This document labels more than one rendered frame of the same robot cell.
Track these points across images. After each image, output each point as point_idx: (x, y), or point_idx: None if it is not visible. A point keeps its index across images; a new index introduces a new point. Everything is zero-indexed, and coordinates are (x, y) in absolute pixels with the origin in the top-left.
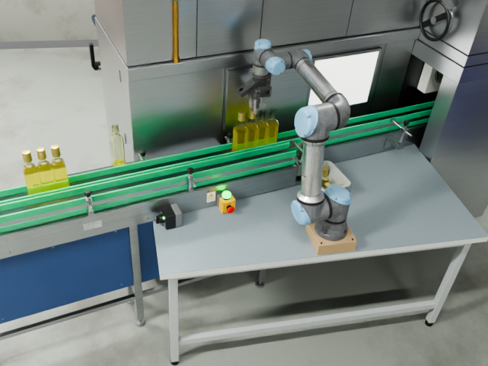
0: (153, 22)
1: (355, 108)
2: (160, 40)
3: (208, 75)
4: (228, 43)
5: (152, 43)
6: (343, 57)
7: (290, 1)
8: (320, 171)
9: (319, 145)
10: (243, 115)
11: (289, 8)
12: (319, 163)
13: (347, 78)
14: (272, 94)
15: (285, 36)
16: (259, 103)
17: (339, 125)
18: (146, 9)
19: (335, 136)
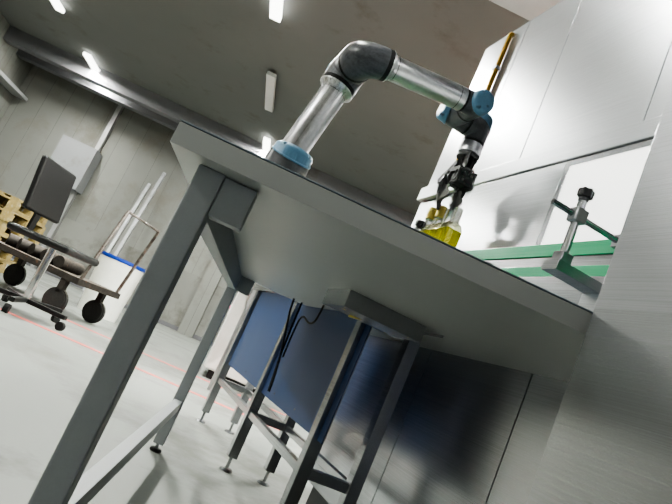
0: (456, 146)
1: None
2: (452, 162)
3: (465, 198)
4: (494, 158)
5: (448, 165)
6: (617, 155)
7: (569, 94)
8: (302, 114)
9: (321, 84)
10: (430, 208)
11: (565, 103)
12: (308, 104)
13: (618, 199)
14: (500, 221)
15: (551, 141)
16: (444, 189)
17: (340, 54)
18: (458, 135)
19: (498, 262)
